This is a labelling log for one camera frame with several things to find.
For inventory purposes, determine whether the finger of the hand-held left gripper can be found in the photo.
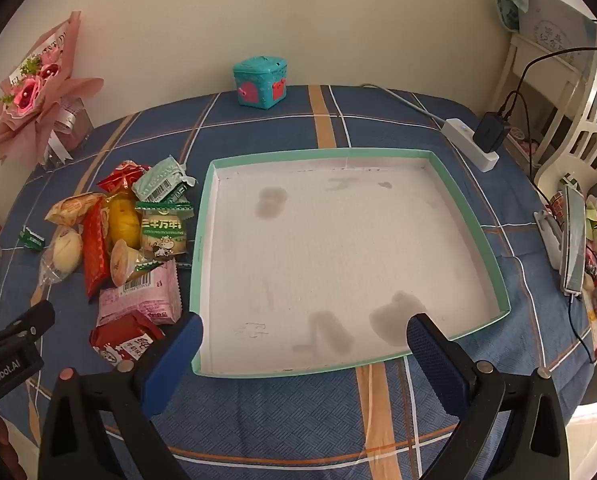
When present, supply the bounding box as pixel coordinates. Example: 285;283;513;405
0;300;56;347

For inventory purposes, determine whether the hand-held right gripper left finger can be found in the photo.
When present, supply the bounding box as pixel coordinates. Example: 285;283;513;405
37;311;205;480

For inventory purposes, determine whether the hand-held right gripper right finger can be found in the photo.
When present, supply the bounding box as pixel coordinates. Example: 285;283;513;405
405;313;579;480

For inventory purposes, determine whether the dark red snack packet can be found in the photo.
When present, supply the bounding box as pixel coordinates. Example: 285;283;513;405
89;310;166;372

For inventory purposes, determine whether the pink snack packet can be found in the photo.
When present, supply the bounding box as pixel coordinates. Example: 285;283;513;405
97;259;183;328

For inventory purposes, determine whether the clear round bun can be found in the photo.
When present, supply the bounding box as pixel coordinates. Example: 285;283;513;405
38;226;84;286

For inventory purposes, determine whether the green white biscuit packet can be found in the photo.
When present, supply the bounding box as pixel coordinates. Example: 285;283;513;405
18;225;46;251

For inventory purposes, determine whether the long red wafer packet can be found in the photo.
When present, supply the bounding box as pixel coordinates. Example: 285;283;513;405
82;200;112;302

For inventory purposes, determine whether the orange jelly cup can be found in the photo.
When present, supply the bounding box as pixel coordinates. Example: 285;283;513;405
109;239;152;286

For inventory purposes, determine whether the cream bread packet orange label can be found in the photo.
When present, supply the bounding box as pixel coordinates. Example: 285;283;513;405
45;192;104;227

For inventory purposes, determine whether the green cow biscuit packet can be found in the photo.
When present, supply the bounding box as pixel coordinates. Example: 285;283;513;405
135;200;195;281

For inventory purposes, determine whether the yellow cake packet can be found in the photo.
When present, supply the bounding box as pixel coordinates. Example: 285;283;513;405
103;192;144;251

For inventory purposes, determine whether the green-edged white cardboard tray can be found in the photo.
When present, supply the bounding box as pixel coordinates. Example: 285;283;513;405
189;147;511;378

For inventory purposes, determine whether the red peanut packet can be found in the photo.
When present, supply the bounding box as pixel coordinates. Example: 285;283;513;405
97;160;152;196

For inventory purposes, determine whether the light green snack packet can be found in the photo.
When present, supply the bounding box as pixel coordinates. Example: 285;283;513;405
132;156;198;204

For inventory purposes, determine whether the smartphone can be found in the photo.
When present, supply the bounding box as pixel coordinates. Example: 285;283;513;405
561;185;588;296

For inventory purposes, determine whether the colourful patterned roll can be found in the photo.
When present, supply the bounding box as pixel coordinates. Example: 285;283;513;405
548;187;571;221

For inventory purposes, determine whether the brown translucent jar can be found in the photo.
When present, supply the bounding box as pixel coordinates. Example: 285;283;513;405
58;99;93;153

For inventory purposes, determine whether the white power strip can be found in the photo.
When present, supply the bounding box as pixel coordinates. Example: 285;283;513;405
441;118;500;173

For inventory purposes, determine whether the black charger plug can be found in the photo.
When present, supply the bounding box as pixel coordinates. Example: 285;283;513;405
473;111;512;154

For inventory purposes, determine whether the pink flower bouquet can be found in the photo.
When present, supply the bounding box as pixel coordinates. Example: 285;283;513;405
0;10;104;168

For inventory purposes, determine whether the teal toy box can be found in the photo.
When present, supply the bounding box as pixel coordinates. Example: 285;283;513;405
233;55;289;109

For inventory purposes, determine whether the grey patterned cushion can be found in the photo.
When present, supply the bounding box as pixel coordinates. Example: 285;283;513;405
521;0;597;53

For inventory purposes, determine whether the black charger cable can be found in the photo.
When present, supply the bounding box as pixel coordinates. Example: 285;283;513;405
505;90;597;365
498;42;597;116

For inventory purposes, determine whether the white power cable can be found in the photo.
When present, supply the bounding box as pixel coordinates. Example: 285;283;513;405
361;83;449;126

